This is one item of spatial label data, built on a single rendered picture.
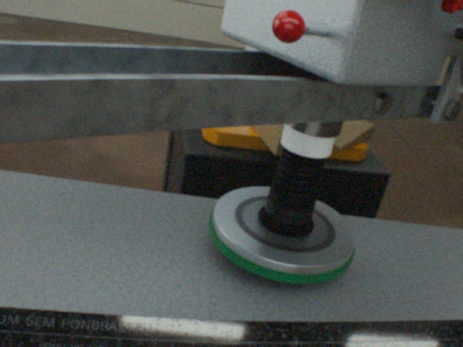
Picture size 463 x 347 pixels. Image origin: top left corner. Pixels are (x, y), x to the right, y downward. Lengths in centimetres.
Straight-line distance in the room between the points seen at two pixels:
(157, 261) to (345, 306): 27
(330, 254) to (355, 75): 27
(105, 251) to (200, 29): 604
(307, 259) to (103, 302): 27
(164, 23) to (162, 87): 625
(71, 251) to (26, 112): 34
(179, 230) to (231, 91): 34
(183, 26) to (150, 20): 47
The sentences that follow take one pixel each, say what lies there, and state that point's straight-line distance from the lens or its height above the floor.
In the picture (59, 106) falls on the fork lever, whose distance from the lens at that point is 37.
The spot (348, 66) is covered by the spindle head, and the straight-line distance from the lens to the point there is 48.
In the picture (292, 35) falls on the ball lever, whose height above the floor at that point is 117.
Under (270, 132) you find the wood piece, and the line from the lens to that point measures 123.
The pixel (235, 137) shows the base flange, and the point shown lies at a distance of 128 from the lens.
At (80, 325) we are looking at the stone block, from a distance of 59.
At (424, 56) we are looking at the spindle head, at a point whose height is 117.
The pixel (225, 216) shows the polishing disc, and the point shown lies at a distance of 68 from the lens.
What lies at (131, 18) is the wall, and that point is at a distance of 670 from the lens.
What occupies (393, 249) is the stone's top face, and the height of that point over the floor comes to 83.
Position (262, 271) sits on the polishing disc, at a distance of 62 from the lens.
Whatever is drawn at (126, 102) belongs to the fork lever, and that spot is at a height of 111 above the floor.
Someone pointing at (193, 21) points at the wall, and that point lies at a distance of 662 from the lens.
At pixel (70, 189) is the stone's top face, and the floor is 83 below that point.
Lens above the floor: 123
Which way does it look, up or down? 26 degrees down
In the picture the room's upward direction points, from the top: 12 degrees clockwise
